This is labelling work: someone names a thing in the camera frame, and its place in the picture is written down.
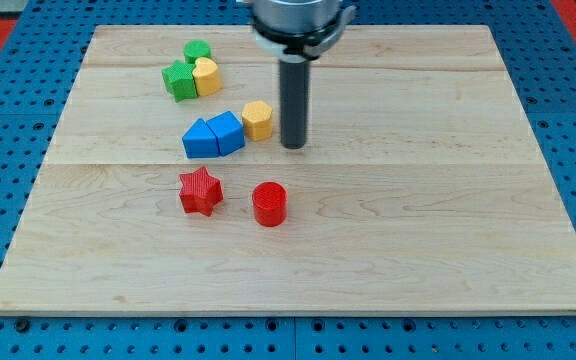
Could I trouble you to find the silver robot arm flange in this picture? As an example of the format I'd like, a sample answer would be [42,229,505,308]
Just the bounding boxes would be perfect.
[237,0,357,63]

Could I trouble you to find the yellow hexagon block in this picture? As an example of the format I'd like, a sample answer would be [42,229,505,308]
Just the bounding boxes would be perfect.
[242,100,273,141]

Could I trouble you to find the yellow heart block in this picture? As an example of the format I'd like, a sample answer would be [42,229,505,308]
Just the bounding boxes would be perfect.
[192,57,222,97]

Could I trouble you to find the red cylinder block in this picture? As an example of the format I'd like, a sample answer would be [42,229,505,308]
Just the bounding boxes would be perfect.
[252,182,287,227]

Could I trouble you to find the blue pentagon block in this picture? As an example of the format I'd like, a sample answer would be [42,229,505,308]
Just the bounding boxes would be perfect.
[207,111,245,156]

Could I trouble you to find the red star block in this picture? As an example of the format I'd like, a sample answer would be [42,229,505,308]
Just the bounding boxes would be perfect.
[179,166,223,217]

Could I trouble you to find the blue triangle block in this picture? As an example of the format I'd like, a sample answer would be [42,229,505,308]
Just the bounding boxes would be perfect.
[182,118,219,158]

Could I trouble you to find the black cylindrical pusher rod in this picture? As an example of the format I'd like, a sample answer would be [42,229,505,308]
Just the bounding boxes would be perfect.
[279,61,311,149]

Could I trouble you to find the light wooden board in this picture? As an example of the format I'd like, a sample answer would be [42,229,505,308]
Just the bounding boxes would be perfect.
[0,25,576,317]

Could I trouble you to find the green star block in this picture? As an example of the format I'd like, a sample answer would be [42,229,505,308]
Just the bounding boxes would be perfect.
[161,60,198,102]

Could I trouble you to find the green cylinder block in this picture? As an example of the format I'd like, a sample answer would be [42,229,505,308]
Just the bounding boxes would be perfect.
[183,39,212,64]

